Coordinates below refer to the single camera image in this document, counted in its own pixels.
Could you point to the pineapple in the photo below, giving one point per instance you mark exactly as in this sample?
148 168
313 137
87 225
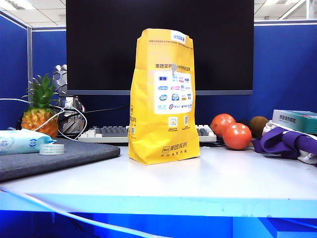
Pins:
39 116

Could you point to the wet wipes pack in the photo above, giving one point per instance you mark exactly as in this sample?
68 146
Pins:
17 143

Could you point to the clear tape roll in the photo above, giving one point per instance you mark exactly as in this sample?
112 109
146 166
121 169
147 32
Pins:
51 149

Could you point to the silver robot figurine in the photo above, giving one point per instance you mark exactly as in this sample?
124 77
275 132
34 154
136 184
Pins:
62 81

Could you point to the grey white keyboard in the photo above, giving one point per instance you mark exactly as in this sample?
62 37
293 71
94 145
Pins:
106 132

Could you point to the dark grey desk mat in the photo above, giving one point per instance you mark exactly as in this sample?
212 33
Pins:
49 158

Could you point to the black computer monitor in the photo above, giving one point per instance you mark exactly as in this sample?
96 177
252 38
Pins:
99 49

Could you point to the teal medicine box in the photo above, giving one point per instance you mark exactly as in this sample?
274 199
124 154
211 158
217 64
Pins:
294 120

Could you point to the orange tomato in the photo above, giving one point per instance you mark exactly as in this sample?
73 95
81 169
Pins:
237 136
221 124

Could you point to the brown kiwi fruit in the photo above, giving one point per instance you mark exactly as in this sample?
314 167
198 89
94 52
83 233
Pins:
258 125

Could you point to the purple cloth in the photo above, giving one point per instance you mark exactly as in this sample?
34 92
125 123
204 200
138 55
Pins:
275 142

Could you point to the yellow paper bag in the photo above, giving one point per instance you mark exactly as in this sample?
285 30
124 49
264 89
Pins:
163 138

